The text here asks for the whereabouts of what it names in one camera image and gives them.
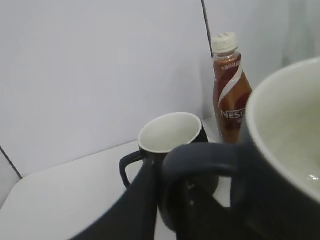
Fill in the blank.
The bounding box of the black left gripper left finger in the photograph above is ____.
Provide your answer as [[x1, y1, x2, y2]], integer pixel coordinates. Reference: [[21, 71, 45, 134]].
[[73, 162, 159, 240]]

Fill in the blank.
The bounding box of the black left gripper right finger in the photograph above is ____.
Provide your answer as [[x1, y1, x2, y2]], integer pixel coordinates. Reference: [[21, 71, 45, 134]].
[[175, 177, 240, 240]]

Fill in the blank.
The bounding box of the dark grey round mug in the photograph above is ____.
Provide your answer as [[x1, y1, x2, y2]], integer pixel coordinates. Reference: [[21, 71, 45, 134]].
[[159, 58, 320, 240]]

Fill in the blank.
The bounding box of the black tall mug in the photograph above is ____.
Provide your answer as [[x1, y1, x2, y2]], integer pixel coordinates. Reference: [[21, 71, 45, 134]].
[[119, 112, 209, 189]]

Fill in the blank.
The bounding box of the brown coffee drink bottle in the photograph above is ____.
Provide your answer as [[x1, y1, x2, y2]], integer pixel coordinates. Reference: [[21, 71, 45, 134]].
[[211, 32, 252, 144]]

